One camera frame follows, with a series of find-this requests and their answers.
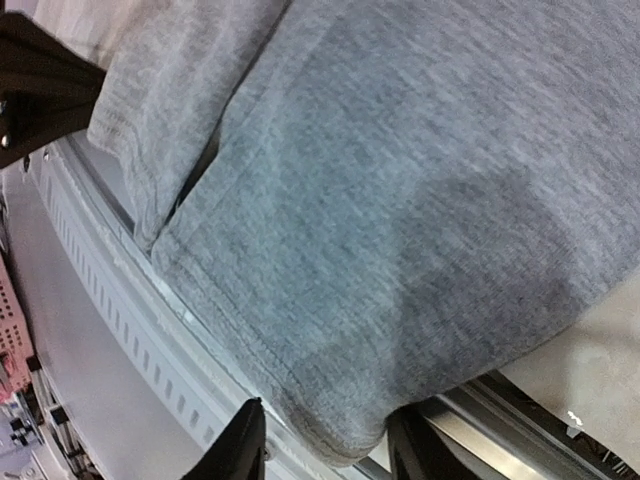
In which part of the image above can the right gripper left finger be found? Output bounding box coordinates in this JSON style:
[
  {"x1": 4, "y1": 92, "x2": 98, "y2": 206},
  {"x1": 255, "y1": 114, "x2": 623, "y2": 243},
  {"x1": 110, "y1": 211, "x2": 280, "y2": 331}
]
[{"x1": 182, "y1": 398, "x2": 266, "y2": 480}]

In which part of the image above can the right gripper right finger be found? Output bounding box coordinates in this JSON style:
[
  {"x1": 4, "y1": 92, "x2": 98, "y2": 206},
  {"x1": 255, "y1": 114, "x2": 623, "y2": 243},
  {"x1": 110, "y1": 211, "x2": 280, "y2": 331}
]
[{"x1": 387, "y1": 407, "x2": 475, "y2": 480}]

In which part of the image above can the grey tank top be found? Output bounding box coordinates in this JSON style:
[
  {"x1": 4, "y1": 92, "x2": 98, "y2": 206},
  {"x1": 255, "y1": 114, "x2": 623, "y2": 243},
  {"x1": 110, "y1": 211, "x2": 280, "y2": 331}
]
[{"x1": 87, "y1": 1, "x2": 639, "y2": 467}]

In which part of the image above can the pink perforated basket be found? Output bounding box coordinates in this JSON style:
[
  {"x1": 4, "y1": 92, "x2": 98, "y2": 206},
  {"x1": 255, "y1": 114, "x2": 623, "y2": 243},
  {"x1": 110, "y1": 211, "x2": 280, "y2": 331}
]
[{"x1": 1, "y1": 259, "x2": 34, "y2": 403}]

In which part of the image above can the aluminium front rail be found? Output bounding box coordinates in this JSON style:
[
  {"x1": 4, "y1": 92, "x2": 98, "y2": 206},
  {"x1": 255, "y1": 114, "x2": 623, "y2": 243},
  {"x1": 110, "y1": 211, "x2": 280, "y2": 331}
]
[{"x1": 20, "y1": 137, "x2": 638, "y2": 479}]

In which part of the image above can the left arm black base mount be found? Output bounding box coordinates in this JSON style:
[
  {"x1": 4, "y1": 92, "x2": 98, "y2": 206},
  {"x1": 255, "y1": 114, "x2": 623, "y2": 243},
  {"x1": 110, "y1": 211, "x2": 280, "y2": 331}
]
[{"x1": 1, "y1": 11, "x2": 106, "y2": 168}]

